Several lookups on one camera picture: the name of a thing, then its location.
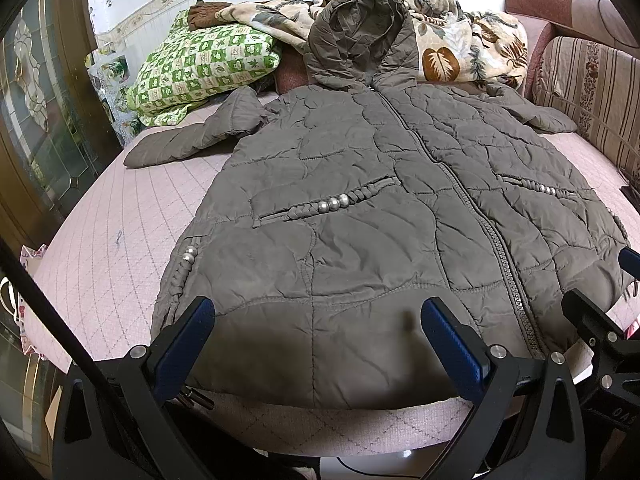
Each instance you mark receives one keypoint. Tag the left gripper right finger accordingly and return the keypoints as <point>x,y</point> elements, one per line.
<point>525,421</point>

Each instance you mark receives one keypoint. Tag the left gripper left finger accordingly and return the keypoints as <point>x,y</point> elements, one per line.
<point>111,425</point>

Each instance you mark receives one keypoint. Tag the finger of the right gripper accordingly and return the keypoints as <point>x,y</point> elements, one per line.
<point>629,261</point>
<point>614,381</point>

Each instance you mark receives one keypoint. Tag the grey quilted hooded coat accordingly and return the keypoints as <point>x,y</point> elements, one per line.
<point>348,202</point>

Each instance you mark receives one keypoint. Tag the pink quilted mattress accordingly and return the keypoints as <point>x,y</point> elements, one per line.
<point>102,272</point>

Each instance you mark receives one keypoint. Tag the striped padded headboard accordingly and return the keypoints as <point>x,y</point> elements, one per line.
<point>584,61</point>

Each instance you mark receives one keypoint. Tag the leaf pattern cream blanket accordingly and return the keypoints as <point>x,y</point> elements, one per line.
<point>454,45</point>

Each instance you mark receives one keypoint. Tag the wooden stained glass door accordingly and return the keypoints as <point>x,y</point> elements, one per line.
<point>55,137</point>

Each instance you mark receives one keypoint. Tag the green white patterned pillow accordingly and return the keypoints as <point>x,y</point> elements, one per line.
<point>191,66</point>

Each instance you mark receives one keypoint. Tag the brown knitted garment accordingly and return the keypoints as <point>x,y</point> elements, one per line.
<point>208,14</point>

